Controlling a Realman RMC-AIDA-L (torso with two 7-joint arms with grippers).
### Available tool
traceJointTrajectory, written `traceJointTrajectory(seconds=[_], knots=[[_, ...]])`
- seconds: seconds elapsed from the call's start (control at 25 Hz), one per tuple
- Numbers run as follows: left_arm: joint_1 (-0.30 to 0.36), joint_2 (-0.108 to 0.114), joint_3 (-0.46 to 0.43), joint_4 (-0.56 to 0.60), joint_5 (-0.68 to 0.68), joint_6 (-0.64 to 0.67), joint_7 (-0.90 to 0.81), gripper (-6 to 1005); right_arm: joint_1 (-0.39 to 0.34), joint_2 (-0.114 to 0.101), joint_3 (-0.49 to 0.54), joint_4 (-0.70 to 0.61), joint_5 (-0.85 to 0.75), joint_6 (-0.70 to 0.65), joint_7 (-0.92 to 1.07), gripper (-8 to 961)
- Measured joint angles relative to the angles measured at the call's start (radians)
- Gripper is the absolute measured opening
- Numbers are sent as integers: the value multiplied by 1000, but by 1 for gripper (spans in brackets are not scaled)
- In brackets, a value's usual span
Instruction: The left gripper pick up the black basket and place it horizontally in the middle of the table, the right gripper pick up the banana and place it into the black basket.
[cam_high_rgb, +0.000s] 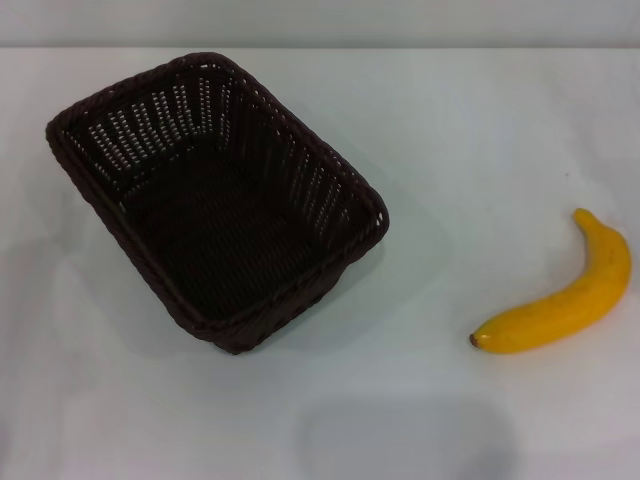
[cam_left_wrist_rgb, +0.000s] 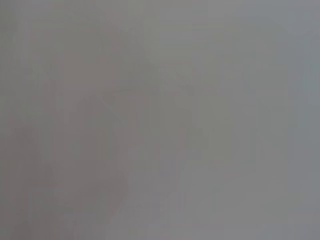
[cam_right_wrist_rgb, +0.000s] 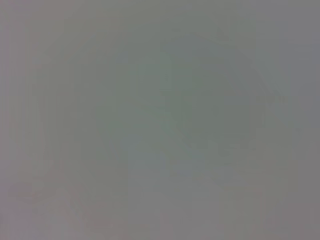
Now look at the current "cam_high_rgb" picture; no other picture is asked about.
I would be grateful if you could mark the yellow banana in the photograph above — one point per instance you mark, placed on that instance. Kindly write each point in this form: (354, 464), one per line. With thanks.
(565, 310)

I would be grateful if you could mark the dark brown woven basket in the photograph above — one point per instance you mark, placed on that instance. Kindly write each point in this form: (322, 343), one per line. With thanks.
(220, 235)

